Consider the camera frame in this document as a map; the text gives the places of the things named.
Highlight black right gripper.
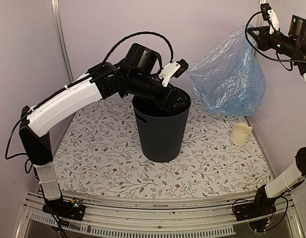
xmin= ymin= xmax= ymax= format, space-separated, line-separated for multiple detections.
xmin=249 ymin=25 xmax=300 ymax=57

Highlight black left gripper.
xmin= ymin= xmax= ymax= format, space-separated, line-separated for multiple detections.
xmin=127 ymin=71 xmax=190 ymax=112

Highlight blue plastic trash bag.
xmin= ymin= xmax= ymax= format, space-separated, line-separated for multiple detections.
xmin=187 ymin=26 xmax=266 ymax=117

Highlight dark grey trash bin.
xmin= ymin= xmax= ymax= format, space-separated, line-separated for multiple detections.
xmin=132 ymin=88 xmax=191 ymax=163

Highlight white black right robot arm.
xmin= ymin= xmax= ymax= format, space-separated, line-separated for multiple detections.
xmin=245 ymin=10 xmax=306 ymax=216

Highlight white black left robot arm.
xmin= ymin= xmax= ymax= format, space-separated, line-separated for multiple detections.
xmin=13 ymin=43 xmax=191 ymax=215

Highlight floral patterned table mat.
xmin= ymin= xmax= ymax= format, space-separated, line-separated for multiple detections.
xmin=53 ymin=98 xmax=273 ymax=199

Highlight cream ceramic mug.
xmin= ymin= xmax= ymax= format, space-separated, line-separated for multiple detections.
xmin=229 ymin=123 xmax=253 ymax=146

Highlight right aluminium corner post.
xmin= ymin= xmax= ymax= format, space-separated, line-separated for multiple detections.
xmin=256 ymin=0 xmax=267 ymax=28

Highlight aluminium corner post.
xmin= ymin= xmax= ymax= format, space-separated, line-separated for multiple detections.
xmin=256 ymin=0 xmax=267 ymax=28
xmin=51 ymin=0 xmax=74 ymax=82

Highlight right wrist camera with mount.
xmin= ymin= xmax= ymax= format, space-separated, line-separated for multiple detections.
xmin=260 ymin=3 xmax=280 ymax=35

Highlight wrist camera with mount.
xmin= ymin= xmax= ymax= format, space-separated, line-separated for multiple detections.
xmin=260 ymin=3 xmax=280 ymax=35
xmin=158 ymin=59 xmax=189 ymax=87

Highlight right camera black cable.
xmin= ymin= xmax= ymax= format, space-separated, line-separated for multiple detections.
xmin=244 ymin=11 xmax=295 ymax=71

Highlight camera black cable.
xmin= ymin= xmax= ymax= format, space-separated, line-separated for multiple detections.
xmin=244 ymin=11 xmax=295 ymax=71
xmin=102 ymin=31 xmax=174 ymax=66

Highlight left camera black cable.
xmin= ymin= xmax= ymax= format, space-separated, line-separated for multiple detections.
xmin=102 ymin=31 xmax=174 ymax=66

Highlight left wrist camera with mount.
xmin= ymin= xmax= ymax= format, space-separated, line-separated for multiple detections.
xmin=158 ymin=59 xmax=189 ymax=87

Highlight left aluminium corner post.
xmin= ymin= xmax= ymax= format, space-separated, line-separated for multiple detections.
xmin=51 ymin=0 xmax=74 ymax=82

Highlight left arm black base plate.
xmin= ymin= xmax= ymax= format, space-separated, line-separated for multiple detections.
xmin=42 ymin=198 xmax=86 ymax=221

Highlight aluminium front rail frame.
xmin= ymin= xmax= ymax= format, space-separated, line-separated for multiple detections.
xmin=16 ymin=192 xmax=306 ymax=238

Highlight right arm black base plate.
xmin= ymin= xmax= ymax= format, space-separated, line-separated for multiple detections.
xmin=232 ymin=201 xmax=276 ymax=221

